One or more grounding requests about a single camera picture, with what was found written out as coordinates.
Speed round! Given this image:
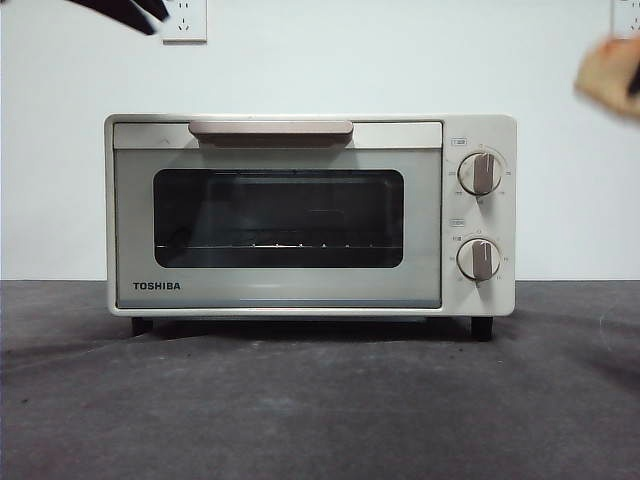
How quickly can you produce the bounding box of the metal wire oven rack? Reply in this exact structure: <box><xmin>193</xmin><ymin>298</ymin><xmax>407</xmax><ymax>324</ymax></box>
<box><xmin>155</xmin><ymin>241</ymin><xmax>377</xmax><ymax>251</ymax></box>

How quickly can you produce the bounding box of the white wall socket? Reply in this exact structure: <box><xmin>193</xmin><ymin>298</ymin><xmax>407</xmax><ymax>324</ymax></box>
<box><xmin>610</xmin><ymin>0</ymin><xmax>640</xmax><ymax>39</ymax></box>
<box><xmin>160</xmin><ymin>0</ymin><xmax>209</xmax><ymax>44</ymax></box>

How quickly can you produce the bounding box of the cream Toshiba toaster oven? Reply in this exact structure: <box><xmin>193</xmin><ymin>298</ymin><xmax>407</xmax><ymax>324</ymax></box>
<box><xmin>103</xmin><ymin>113</ymin><xmax>518</xmax><ymax>343</ymax></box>

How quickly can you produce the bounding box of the orange-brown bread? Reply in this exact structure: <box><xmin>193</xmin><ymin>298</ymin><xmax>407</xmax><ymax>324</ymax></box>
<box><xmin>573</xmin><ymin>33</ymin><xmax>640</xmax><ymax>119</ymax></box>

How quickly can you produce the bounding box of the glass oven door with handle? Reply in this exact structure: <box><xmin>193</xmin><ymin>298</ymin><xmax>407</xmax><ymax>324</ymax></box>
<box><xmin>112</xmin><ymin>118</ymin><xmax>445</xmax><ymax>311</ymax></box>

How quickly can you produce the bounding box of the cream oven knob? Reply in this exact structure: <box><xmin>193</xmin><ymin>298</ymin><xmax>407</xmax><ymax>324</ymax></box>
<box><xmin>458</xmin><ymin>152</ymin><xmax>504</xmax><ymax>196</ymax></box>
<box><xmin>457</xmin><ymin>238</ymin><xmax>503</xmax><ymax>282</ymax></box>

